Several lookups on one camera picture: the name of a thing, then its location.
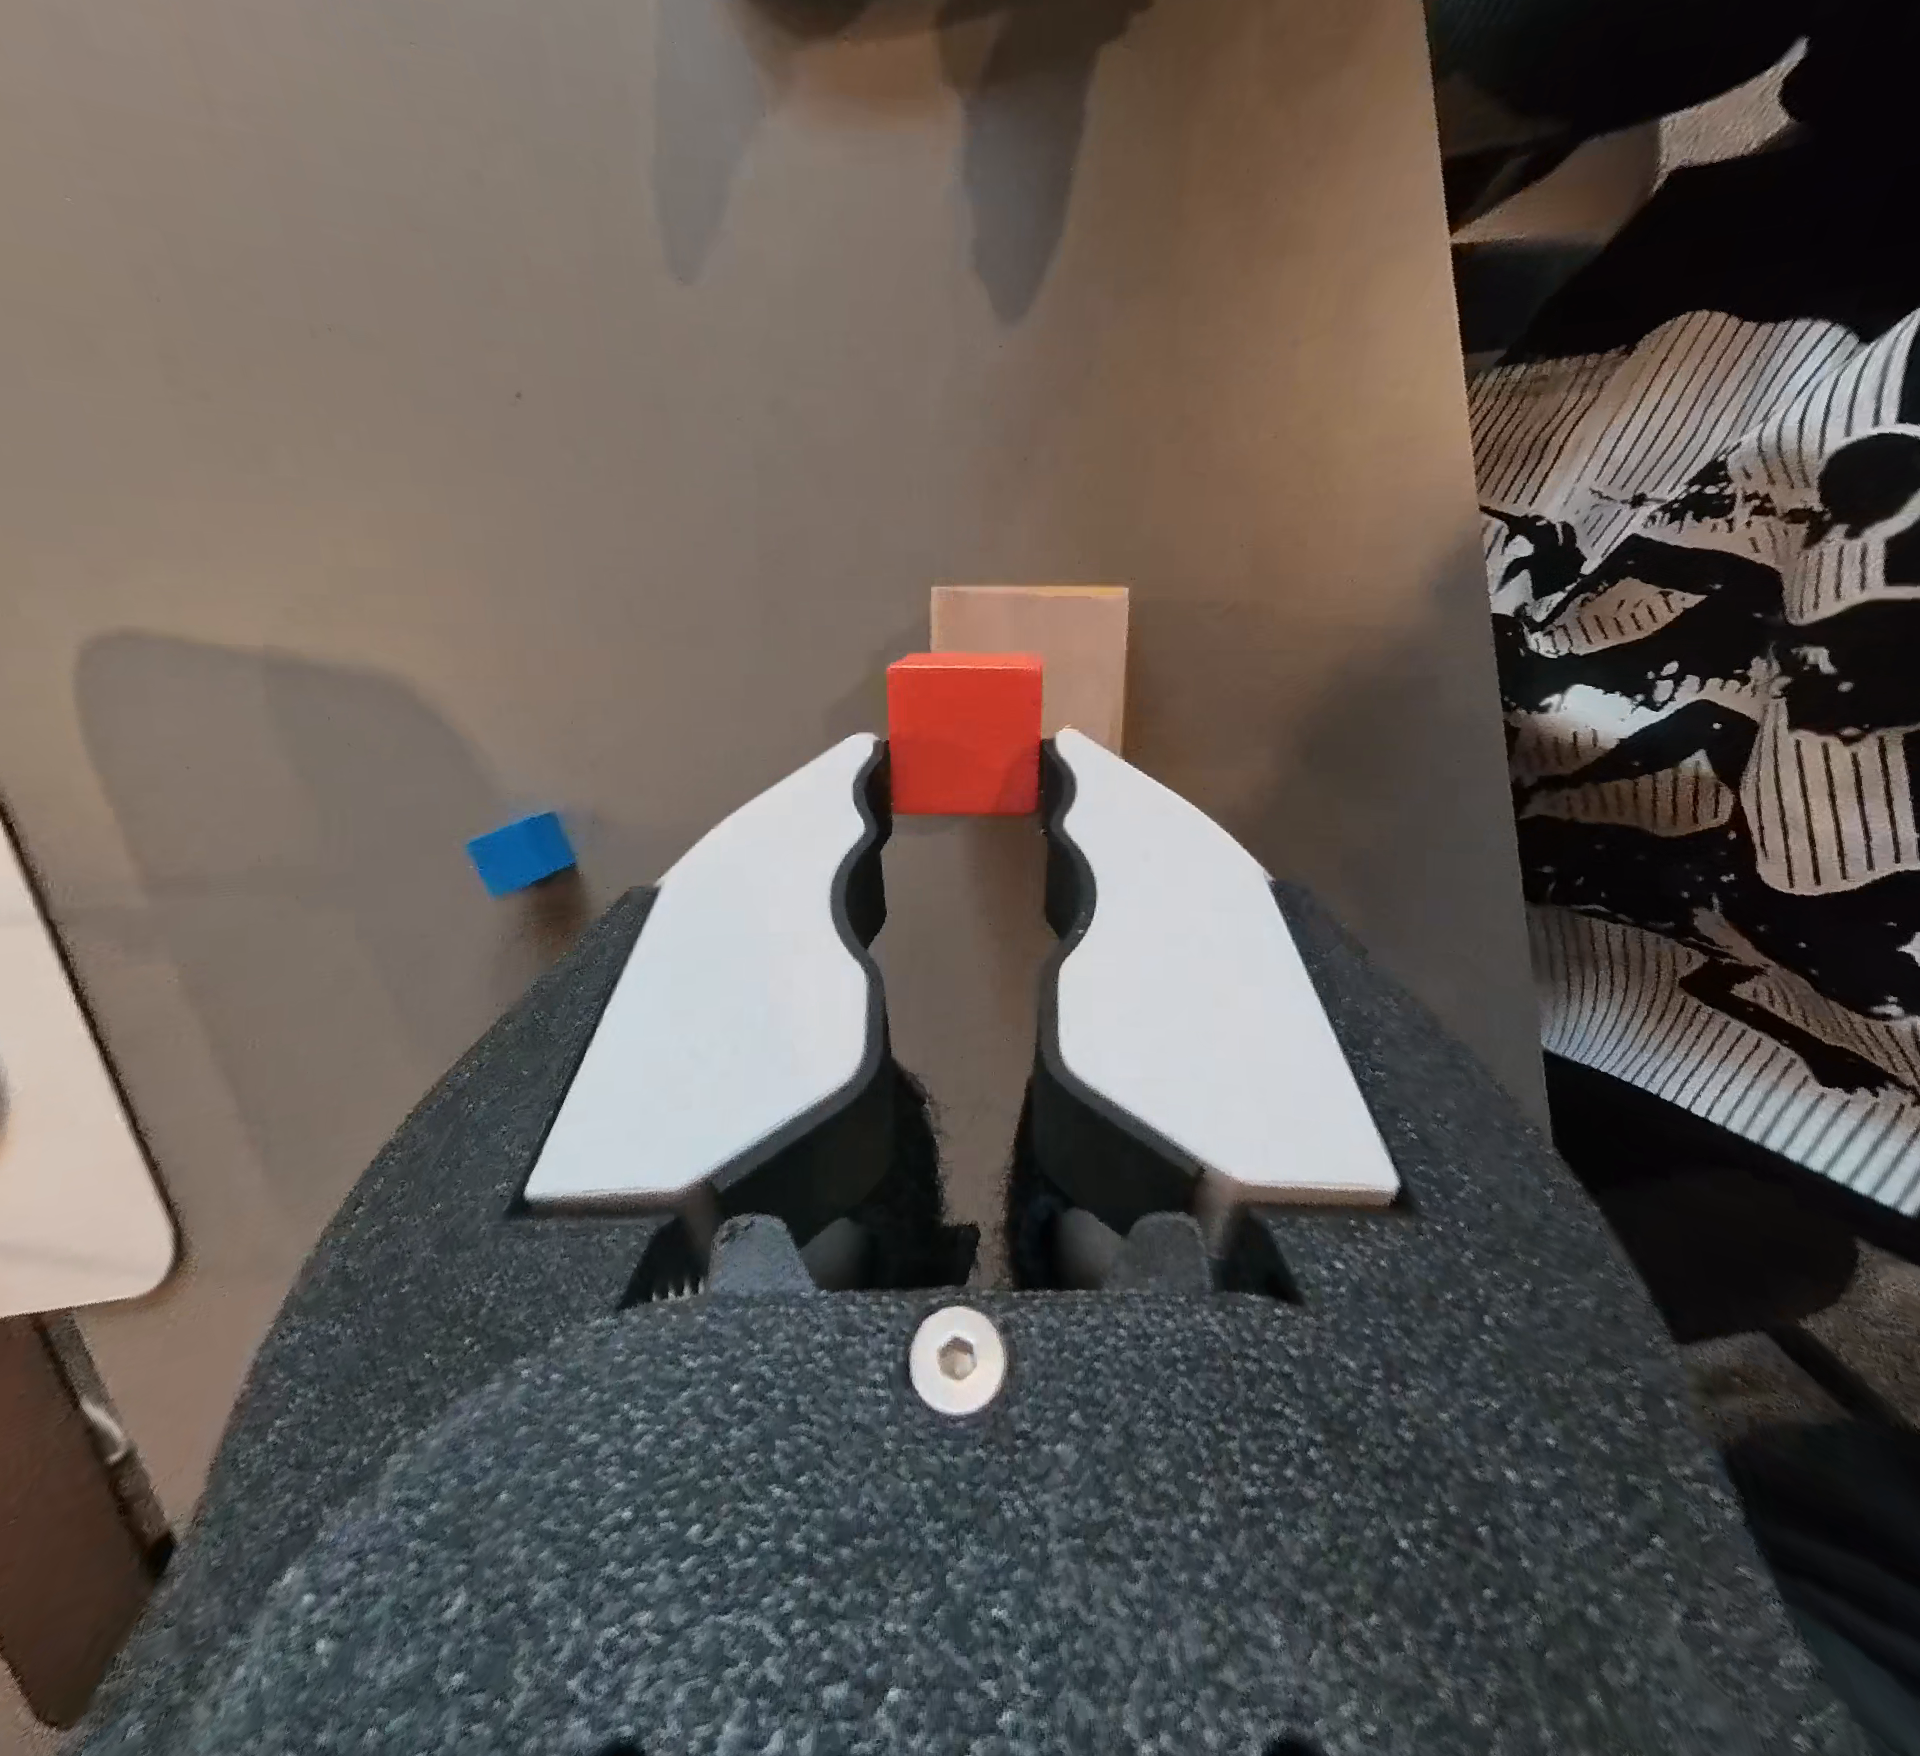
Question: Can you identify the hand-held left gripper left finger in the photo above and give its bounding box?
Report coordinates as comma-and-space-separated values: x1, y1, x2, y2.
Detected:
523, 732, 901, 1218

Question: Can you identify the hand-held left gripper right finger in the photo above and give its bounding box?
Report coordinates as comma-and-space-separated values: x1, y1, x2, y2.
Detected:
1020, 727, 1407, 1218

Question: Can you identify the tiny blue cube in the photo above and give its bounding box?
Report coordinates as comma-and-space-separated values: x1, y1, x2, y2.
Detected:
467, 808, 581, 898

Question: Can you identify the small red cube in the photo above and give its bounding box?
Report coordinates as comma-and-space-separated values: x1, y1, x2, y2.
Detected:
883, 649, 1050, 823

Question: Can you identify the medium wooden cube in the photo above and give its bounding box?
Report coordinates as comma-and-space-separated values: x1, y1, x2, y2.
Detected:
926, 584, 1135, 755

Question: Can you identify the person's printed shirt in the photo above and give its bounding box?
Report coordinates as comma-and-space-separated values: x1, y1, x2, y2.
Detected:
1468, 302, 1920, 1223

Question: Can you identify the white document stand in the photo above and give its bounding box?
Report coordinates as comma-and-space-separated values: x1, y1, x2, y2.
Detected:
0, 806, 180, 1322

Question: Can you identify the black office chair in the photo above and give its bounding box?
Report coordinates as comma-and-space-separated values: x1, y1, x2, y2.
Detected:
1412, 0, 1920, 355

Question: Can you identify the black cable slot lid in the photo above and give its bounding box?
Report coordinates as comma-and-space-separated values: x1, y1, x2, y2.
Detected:
0, 1319, 158, 1643

